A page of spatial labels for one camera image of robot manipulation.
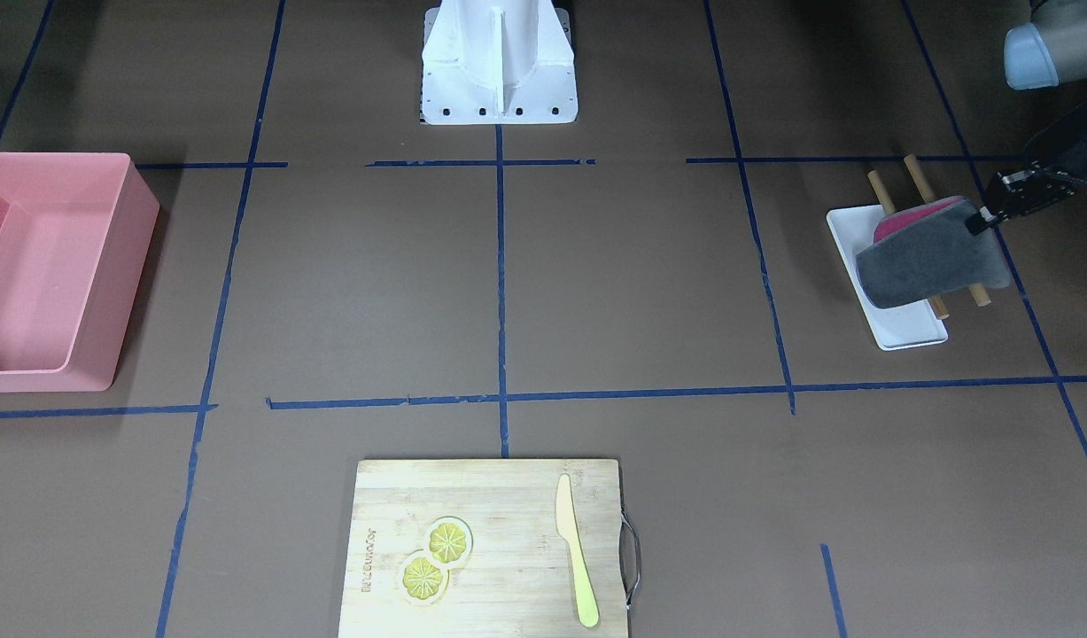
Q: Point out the grey and pink cloth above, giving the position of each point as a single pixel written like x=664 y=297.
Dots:
x=930 y=250

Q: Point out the wooden rack rod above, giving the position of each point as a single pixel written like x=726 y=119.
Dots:
x=979 y=294
x=881 y=192

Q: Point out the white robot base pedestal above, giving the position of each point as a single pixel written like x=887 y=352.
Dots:
x=498 y=63

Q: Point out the yellow plastic knife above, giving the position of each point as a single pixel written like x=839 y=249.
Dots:
x=588 y=613

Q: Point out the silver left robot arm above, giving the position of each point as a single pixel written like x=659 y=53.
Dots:
x=1049 y=51

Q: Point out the rear lemon slice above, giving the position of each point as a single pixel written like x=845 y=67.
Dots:
x=448 y=542

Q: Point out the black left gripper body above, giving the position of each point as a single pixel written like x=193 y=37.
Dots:
x=1077 y=140

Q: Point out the white rectangular tray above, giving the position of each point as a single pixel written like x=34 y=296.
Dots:
x=898 y=328

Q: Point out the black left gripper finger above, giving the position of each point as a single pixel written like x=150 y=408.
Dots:
x=977 y=223

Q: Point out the bamboo cutting board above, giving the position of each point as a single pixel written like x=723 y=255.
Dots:
x=517 y=582

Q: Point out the pink plastic bin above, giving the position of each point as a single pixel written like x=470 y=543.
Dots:
x=75 y=230

